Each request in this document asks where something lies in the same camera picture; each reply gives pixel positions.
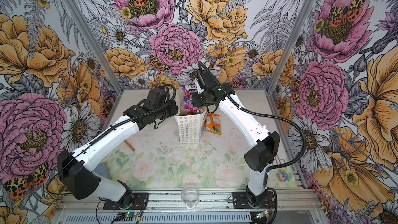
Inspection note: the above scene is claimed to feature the clear glass bowl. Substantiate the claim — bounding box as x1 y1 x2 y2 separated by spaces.
181 185 200 209

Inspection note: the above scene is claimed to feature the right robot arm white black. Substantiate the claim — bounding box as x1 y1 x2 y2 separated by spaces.
193 69 280 205

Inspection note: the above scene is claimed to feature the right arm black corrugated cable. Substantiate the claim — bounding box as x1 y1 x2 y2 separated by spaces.
197 61 307 173

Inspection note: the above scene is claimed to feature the aluminium front rail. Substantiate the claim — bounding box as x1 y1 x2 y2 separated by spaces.
52 189 328 224

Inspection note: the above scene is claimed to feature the small colourful toy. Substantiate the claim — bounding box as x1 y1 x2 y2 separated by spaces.
278 172 289 182

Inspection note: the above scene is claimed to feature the pink purple snack packet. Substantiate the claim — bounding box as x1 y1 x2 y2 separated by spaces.
181 85 204 114

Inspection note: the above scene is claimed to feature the white printed paper bag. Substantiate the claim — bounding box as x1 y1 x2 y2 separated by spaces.
174 108 207 144

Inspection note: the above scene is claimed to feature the orange snack packet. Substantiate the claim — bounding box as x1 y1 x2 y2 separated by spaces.
203 114 221 135

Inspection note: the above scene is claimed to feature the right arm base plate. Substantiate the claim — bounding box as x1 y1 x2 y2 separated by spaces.
232 190 277 209

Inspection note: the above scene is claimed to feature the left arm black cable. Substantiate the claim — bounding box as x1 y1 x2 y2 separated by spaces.
46 83 177 196

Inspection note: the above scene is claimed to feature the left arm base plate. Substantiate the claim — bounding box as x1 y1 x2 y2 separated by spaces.
103 192 149 211

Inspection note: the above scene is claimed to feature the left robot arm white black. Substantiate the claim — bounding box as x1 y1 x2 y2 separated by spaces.
57 84 178 207

